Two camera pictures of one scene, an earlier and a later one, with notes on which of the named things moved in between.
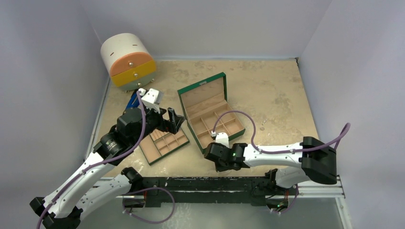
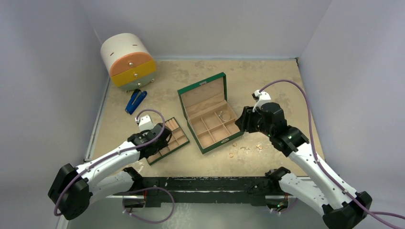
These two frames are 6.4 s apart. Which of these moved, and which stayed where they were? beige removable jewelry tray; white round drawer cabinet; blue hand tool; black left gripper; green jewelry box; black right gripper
Moved: black left gripper; black right gripper
Stayed: beige removable jewelry tray; green jewelry box; white round drawer cabinet; blue hand tool
